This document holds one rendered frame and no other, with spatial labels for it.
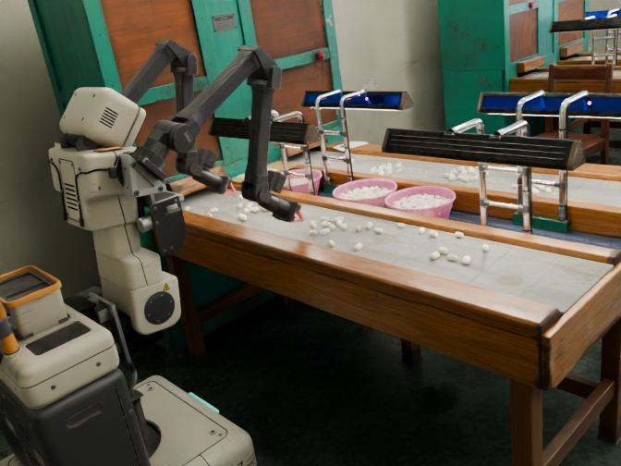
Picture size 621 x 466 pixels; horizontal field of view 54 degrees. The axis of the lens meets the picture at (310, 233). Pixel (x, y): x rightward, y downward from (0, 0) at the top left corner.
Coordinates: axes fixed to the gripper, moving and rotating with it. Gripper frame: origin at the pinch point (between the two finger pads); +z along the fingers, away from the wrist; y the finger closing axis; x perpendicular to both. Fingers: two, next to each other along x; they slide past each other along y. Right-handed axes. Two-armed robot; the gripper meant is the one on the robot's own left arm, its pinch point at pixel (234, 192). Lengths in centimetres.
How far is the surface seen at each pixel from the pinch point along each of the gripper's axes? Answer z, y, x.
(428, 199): 46, -56, -23
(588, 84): 224, -20, -173
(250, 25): 6, 44, -83
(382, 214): 26, -54, -9
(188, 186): 4.7, 40.0, 0.0
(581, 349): 16, -138, 19
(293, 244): -2.2, -44.8, 14.7
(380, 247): 12, -69, 6
